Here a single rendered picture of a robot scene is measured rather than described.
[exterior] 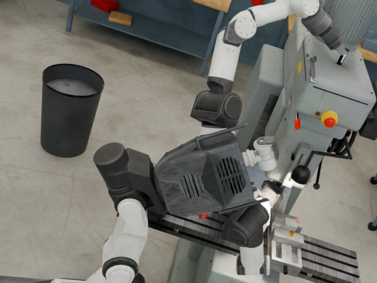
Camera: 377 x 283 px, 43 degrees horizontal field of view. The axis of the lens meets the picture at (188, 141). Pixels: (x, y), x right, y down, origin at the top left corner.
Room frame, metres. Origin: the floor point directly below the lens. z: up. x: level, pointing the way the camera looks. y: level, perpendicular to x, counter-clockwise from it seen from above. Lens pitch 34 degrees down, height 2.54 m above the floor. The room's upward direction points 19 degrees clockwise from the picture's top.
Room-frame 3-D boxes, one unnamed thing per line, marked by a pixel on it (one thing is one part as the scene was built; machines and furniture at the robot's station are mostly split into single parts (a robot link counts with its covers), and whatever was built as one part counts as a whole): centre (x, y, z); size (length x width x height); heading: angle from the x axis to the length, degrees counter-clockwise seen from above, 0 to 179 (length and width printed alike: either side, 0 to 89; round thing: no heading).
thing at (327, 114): (1.62, -0.47, 1.76); 0.06 x 0.02 x 0.06; 90
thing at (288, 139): (1.85, -0.46, 1.47); 0.21 x 0.19 x 0.32; 90
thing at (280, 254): (1.82, -0.60, 0.97); 0.35 x 0.15 x 0.11; 2
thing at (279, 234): (1.79, -0.61, 1.00); 0.15 x 0.06 x 0.04; 92
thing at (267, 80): (2.46, -0.46, 0.78); 0.50 x 0.47 x 1.56; 0
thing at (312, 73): (1.69, -0.34, 1.89); 0.24 x 0.04 x 0.01; 179
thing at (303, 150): (1.74, -0.46, 1.45); 0.04 x 0.04 x 0.21; 0
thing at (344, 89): (1.86, -0.46, 1.81); 0.47 x 0.26 x 0.16; 0
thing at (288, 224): (1.85, -0.60, 1.03); 0.06 x 0.05 x 0.06; 92
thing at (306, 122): (1.89, -0.47, 1.68); 0.34 x 0.24 x 0.10; 0
